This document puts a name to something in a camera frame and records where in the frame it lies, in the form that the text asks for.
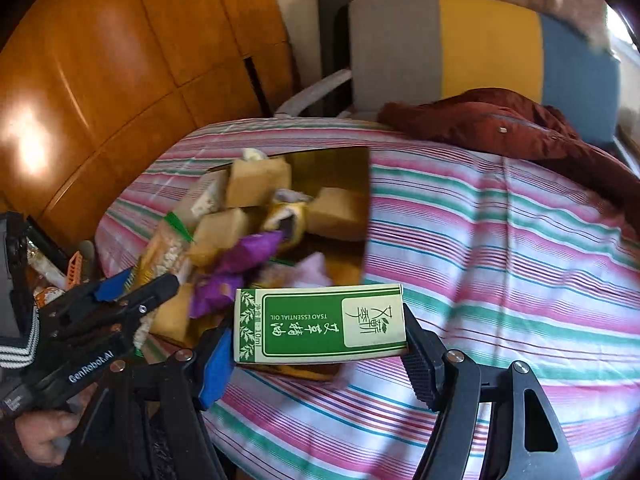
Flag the yellow pouch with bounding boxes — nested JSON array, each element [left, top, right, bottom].
[[262, 200, 307, 253]]

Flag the person's left forearm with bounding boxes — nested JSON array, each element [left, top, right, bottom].
[[0, 305, 40, 376]]

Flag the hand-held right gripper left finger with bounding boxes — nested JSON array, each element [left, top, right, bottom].
[[75, 324, 235, 480]]

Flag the small yellow sponge block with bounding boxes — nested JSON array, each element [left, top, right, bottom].
[[192, 207, 248, 266]]

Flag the person's left hand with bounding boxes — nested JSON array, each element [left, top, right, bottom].
[[12, 385, 98, 467]]

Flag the striped bedsheet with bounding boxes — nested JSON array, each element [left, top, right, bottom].
[[95, 117, 640, 480]]

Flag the black monitor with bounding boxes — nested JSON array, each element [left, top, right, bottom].
[[0, 212, 31, 346]]

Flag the green carton box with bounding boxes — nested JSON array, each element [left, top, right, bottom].
[[234, 284, 408, 365]]

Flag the pink striped sock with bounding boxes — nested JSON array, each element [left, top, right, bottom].
[[260, 252, 331, 288]]

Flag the orange plastic clip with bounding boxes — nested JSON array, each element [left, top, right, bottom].
[[65, 251, 83, 288]]

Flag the clear snack packet green label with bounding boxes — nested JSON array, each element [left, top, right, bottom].
[[135, 212, 196, 351]]

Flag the dark red box gold interior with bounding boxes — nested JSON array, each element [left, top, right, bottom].
[[140, 147, 373, 383]]

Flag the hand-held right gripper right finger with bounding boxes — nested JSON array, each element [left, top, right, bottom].
[[401, 304, 583, 480]]

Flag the orange wooden cabinet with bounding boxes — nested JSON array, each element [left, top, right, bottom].
[[0, 0, 301, 246]]

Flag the large purple snack packet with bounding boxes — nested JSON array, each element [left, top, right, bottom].
[[215, 230, 285, 276]]

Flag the maroon down jacket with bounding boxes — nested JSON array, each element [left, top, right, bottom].
[[377, 88, 640, 226]]

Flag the small white box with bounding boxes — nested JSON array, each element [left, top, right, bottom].
[[172, 169, 232, 228]]

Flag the grey yellow blue chair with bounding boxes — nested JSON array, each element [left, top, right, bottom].
[[274, 0, 623, 148]]

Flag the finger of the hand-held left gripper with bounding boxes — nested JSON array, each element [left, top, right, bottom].
[[37, 269, 135, 319], [49, 273, 182, 342]]

